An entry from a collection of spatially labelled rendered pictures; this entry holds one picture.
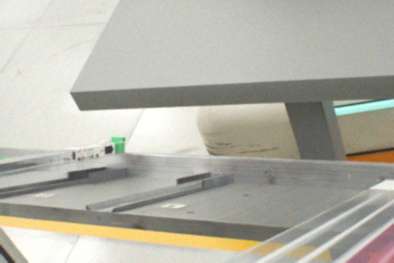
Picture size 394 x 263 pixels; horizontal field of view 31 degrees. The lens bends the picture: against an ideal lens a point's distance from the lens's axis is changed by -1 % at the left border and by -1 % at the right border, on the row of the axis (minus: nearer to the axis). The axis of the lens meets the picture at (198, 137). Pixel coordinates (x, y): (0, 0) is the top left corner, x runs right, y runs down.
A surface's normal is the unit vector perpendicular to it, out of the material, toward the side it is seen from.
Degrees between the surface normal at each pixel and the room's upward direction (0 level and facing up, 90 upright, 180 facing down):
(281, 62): 0
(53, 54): 0
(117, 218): 46
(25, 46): 0
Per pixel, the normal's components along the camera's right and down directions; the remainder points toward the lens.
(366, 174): -0.44, 0.04
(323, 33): -0.30, -0.69
